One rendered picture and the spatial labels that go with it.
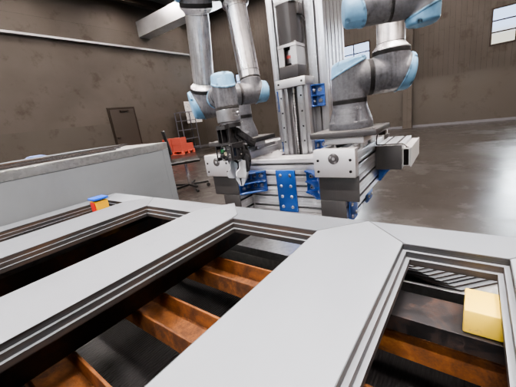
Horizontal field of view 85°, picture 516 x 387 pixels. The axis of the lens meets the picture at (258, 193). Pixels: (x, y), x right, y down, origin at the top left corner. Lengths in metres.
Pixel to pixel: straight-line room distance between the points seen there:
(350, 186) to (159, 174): 1.14
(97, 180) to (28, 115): 9.89
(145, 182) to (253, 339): 1.38
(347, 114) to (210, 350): 0.83
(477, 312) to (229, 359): 0.35
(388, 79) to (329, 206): 0.45
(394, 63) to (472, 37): 10.77
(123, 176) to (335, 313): 1.37
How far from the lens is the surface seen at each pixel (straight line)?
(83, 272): 0.73
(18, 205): 1.48
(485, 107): 11.75
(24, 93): 11.51
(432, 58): 11.79
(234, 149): 0.90
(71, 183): 1.53
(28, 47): 11.93
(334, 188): 0.97
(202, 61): 1.20
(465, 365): 0.61
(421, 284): 0.82
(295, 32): 1.25
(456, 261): 0.61
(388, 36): 1.09
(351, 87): 1.03
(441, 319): 0.57
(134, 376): 0.88
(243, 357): 0.39
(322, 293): 0.46
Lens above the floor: 1.12
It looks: 15 degrees down
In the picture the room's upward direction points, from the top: 8 degrees counter-clockwise
